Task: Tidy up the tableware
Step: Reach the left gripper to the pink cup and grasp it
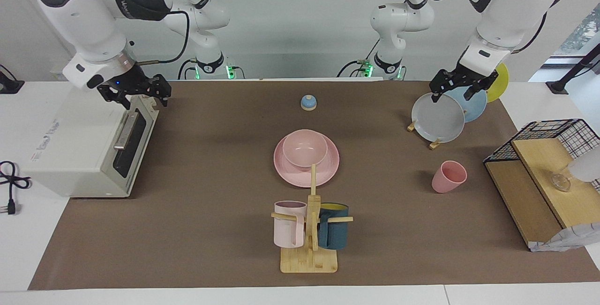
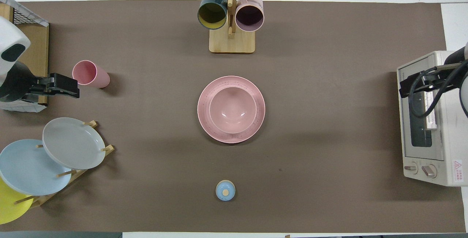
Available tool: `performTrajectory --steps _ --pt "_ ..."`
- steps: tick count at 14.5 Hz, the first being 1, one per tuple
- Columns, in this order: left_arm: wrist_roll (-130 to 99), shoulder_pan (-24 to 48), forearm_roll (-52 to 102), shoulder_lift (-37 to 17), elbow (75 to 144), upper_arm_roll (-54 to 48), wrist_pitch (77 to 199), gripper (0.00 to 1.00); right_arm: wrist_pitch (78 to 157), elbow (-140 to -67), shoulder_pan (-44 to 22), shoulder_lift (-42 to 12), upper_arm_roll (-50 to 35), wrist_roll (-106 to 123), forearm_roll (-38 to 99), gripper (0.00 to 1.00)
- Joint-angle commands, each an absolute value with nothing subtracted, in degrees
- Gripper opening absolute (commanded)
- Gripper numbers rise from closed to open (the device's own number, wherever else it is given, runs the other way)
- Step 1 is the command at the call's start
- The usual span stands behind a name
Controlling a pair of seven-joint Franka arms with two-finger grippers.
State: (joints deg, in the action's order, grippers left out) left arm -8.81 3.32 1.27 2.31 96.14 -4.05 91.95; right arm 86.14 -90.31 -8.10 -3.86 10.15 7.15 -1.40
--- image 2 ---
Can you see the light blue plate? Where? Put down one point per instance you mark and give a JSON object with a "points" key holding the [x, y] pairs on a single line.
{"points": [[29, 168]]}

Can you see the light pink mug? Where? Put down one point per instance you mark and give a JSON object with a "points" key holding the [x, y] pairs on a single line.
{"points": [[249, 16]]}

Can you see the yellow plate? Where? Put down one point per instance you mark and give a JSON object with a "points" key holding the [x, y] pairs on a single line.
{"points": [[9, 207]]}

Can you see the brown table mat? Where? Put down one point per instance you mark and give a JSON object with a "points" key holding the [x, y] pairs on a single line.
{"points": [[329, 66]]}

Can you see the wooden mug tree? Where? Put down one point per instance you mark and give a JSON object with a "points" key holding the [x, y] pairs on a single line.
{"points": [[232, 42]]}

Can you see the cream toaster oven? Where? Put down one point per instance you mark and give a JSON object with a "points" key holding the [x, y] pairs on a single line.
{"points": [[449, 146]]}

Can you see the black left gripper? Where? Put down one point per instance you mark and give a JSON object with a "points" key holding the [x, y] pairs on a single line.
{"points": [[42, 86]]}

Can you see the wooden plate rack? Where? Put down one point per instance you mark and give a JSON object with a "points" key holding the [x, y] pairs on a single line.
{"points": [[108, 149]]}

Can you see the blue lid with wooden knob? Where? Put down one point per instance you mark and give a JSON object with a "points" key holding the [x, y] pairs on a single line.
{"points": [[225, 190]]}

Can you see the pink speckled plate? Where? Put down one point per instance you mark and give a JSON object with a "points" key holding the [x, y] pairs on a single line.
{"points": [[204, 121]]}

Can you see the dark teal mug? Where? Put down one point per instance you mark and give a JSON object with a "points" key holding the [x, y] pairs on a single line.
{"points": [[212, 15]]}

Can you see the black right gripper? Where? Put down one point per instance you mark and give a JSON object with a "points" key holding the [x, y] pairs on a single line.
{"points": [[444, 80]]}

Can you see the pink bowl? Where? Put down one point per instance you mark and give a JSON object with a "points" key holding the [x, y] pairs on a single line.
{"points": [[232, 110]]}

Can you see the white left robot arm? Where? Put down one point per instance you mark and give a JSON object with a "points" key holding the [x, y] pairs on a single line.
{"points": [[12, 37]]}

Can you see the grey plate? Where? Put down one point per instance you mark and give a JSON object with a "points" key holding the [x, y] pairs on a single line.
{"points": [[73, 143]]}

